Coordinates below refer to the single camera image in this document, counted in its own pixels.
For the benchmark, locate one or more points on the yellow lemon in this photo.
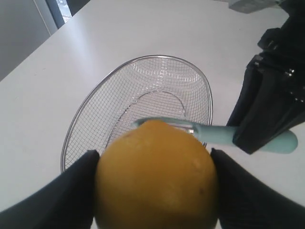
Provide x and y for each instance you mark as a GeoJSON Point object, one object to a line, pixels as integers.
{"type": "Point", "coordinates": [156, 177]}

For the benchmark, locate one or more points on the teal handled vegetable peeler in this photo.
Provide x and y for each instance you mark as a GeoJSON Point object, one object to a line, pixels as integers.
{"type": "Point", "coordinates": [285, 143]}

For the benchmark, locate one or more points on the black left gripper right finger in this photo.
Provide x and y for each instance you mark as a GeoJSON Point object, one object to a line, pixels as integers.
{"type": "Point", "coordinates": [247, 203]}

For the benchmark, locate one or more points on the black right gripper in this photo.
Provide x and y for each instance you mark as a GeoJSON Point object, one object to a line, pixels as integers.
{"type": "Point", "coordinates": [272, 98]}

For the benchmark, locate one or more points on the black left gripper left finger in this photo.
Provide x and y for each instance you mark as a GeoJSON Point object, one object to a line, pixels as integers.
{"type": "Point", "coordinates": [65, 203]}

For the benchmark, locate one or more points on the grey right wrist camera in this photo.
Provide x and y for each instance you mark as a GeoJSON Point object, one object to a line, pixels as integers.
{"type": "Point", "coordinates": [250, 6]}

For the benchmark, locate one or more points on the oval wire mesh basket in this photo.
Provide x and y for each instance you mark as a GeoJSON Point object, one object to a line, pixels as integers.
{"type": "Point", "coordinates": [153, 85]}

